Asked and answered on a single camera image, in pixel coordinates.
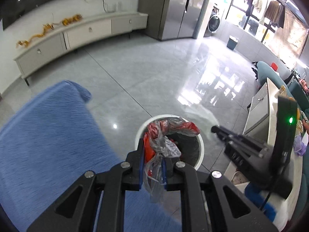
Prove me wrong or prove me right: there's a white TV cabinet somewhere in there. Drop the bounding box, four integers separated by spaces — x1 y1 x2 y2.
13 12 148 86

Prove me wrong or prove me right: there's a teal sofa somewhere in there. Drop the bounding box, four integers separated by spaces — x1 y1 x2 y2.
256 61 309 116

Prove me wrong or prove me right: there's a brown patterned curtain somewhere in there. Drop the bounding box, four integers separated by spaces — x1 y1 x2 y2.
273 12 309 61

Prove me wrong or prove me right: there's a blue cloth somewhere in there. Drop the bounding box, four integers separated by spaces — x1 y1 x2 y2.
245 182 277 223

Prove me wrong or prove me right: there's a white washing machine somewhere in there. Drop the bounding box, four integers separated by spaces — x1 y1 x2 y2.
208 3 221 33

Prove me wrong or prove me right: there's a dark hanging garment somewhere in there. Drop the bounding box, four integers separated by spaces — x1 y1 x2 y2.
246 0 256 16

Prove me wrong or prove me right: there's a white round trash bin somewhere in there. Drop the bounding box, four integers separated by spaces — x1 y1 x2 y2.
134 114 205 171

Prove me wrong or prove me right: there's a blue rug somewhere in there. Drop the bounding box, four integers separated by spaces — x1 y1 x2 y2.
0 80 184 232

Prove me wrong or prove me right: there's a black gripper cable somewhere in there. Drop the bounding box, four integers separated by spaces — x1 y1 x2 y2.
259 169 288 211

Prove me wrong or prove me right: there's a beige hanging garment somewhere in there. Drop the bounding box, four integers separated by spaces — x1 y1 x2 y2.
252 0 269 22

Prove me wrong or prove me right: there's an orange dragon decoration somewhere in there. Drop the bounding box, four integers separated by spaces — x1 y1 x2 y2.
16 14 82 48

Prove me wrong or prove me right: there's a purple plastic bag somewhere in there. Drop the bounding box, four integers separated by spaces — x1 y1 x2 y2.
295 134 307 156

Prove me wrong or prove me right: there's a red and clear plastic bag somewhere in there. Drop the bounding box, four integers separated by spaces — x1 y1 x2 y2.
143 120 201 203

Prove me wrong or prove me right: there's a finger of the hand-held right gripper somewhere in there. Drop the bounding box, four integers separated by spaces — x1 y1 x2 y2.
224 139 265 159
211 125 269 150

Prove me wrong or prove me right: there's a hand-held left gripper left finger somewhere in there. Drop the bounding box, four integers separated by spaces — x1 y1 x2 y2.
26 138 145 232

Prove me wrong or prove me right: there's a grey steel refrigerator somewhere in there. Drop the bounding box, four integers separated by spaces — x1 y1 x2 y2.
139 0 215 41

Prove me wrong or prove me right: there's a teal plastic bin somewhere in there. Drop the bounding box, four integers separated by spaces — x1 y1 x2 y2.
226 35 239 51

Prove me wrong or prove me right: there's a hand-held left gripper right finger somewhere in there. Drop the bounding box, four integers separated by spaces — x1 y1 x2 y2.
162 156 278 232

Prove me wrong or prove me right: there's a brown hanging garment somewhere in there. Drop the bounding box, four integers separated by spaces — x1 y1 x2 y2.
263 0 286 28

